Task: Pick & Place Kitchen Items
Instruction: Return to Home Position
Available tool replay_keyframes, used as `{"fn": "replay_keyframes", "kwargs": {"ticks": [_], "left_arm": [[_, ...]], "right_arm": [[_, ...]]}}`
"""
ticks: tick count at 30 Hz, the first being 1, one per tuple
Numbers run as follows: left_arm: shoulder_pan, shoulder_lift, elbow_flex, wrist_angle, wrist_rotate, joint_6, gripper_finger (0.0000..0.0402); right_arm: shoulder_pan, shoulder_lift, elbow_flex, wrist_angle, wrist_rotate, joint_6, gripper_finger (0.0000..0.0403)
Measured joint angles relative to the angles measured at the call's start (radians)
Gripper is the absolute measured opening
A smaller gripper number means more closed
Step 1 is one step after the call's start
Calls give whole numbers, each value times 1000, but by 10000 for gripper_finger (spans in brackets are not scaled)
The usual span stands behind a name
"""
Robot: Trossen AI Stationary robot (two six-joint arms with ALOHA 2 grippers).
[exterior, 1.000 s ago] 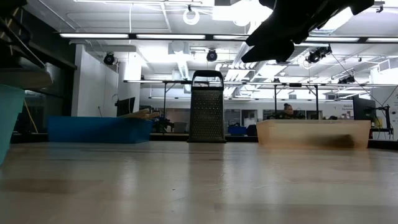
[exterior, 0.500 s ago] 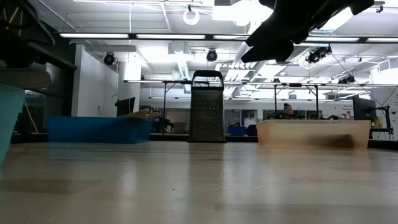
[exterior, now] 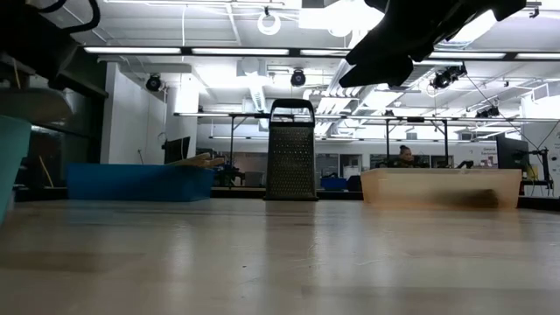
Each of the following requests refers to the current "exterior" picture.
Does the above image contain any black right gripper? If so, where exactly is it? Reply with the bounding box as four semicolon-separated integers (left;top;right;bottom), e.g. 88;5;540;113
339;0;465;88

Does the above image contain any black background rack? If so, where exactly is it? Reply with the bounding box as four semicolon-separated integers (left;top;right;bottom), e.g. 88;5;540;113
174;112;560;172

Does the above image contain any person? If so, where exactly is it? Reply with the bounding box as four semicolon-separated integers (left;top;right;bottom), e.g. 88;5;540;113
388;144;417;170

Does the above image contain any blue crate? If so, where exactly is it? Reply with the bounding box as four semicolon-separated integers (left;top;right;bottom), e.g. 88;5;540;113
319;174;349;192

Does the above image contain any steel box grater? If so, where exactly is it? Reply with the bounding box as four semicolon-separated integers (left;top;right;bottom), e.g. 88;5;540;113
263;98;319;202

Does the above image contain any orange plastic bin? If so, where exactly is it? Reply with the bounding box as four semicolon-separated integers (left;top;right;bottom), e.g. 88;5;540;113
360;168;523;210

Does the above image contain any black monitor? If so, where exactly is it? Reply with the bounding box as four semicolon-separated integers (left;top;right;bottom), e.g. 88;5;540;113
163;136;192;165
496;136;530;172

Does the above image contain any black background machine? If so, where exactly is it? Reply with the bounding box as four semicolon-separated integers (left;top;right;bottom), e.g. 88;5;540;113
216;164;246;188

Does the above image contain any blue plastic bin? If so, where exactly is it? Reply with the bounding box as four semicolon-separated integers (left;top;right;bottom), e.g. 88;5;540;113
66;163;216;203

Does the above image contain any green plastic bin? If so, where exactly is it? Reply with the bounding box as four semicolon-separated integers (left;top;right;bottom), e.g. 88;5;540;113
0;114;32;227

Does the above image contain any black ceiling camera cluster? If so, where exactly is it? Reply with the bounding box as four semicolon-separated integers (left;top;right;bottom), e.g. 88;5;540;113
430;62;468;91

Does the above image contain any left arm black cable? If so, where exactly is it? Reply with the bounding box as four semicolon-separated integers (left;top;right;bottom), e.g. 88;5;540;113
37;0;102;35

